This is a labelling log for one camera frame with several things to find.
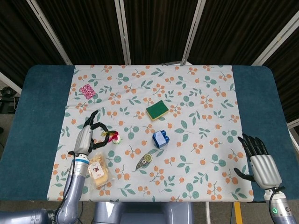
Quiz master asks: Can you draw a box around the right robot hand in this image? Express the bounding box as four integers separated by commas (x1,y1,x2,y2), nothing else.
234,133,283,189

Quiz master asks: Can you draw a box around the grey robot torso base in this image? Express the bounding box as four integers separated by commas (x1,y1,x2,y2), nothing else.
93,202,195,224

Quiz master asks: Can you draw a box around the blue table mat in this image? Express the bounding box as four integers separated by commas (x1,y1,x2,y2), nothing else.
0,64,295,203

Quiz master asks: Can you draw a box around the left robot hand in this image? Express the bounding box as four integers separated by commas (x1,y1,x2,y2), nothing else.
73,110,111,156

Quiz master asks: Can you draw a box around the pink patterned card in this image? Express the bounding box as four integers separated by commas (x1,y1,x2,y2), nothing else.
79,84,97,100

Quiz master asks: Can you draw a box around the green yellow sponge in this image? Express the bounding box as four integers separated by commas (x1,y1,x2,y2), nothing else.
146,100,170,122

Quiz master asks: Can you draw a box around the black equipment with cables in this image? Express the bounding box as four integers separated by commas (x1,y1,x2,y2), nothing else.
0,85,19,115

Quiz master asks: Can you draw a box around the black folding screen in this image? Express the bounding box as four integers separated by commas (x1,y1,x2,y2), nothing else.
0,0,299,128

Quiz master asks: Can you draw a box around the correction tape dispenser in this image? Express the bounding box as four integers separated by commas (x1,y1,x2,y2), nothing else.
135,154,153,170

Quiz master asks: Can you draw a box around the colourful feather shuttlecock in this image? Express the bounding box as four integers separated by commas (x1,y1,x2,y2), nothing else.
101,131,122,145

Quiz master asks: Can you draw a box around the floral tablecloth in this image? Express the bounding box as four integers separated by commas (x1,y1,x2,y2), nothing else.
47,64,255,203

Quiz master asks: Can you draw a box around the bagged snack packet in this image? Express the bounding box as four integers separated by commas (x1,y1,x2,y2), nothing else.
87,152,115,190

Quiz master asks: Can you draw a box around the blue toy building block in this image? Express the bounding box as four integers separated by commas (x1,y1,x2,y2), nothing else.
152,130,171,149

